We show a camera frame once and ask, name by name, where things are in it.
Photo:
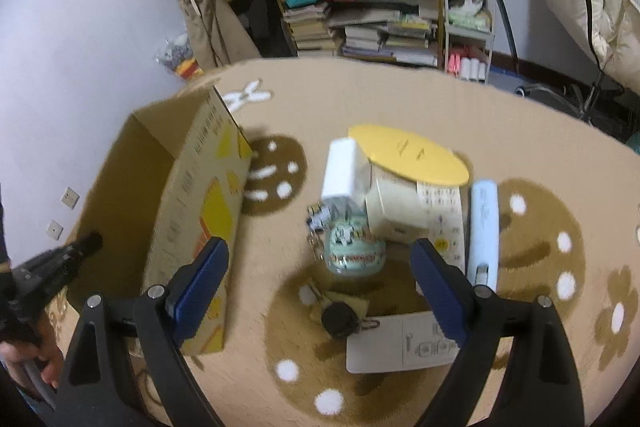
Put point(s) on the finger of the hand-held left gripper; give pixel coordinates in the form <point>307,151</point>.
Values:
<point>82,247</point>

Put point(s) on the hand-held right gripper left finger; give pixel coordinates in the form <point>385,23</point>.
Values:
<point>200,292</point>

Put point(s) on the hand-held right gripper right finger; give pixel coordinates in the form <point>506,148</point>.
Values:
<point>440,292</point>

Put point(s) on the white printed card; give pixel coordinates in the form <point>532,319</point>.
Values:
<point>390,349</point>

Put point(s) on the light blue tube case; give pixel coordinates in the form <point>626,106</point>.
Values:
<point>482,227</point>

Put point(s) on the tan cloth pouch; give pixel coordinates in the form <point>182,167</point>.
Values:
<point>357,304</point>

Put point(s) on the cream cardboard box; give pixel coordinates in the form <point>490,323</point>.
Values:
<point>395,207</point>

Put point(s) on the black round object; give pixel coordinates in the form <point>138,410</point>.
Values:
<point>340,319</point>

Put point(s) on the cardboard box with yellow print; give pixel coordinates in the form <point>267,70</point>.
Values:
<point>200,187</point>

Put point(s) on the person's left hand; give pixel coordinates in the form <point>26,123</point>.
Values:
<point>30,357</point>

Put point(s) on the printed paper strip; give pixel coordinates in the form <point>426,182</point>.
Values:
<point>447,217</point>

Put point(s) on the yellow oval disc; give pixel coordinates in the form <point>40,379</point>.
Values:
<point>405,154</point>

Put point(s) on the tall white box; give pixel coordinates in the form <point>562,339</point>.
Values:
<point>340,172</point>

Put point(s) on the beige rug with brown cookies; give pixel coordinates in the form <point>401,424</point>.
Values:
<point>525,147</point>

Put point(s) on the colourful snack packets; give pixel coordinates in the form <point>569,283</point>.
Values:
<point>177,57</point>

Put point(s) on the pink and white bottles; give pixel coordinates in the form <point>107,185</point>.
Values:
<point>467,67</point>

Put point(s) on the black metal stand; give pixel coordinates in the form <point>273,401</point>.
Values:
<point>565,97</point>

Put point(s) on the white rolling cart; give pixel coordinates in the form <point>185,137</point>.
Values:
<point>470,42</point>

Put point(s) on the beige hanging cloth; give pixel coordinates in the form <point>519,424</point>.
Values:
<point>215,27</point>

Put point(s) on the pile of books and papers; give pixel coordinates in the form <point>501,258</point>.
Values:
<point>390,37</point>

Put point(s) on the light green package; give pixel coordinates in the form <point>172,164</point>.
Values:
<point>467,21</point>

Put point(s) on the stack of old books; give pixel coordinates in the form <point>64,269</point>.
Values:
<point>310,32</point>

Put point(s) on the fluffy plush toy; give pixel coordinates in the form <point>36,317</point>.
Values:
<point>467,2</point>

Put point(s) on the white wall socket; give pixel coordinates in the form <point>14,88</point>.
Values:
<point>54,231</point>
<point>70,198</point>

